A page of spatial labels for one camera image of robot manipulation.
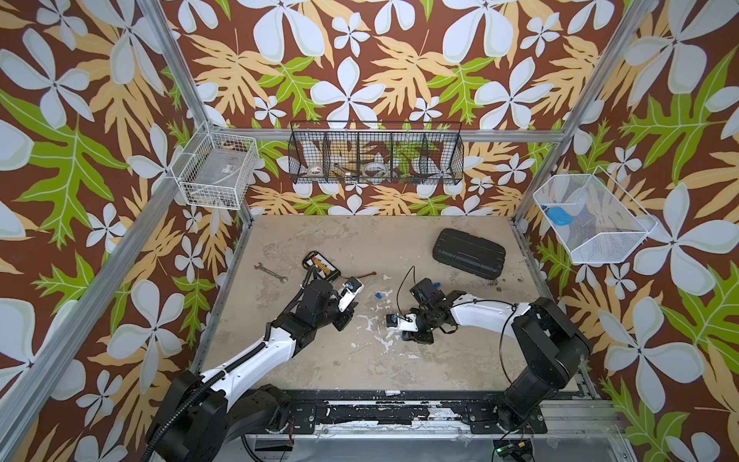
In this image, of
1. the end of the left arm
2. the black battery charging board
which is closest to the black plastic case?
the black battery charging board

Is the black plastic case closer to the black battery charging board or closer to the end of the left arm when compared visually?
the black battery charging board

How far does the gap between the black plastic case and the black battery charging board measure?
1.26ft

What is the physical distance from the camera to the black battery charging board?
1.03 m

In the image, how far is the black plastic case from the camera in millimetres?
1006
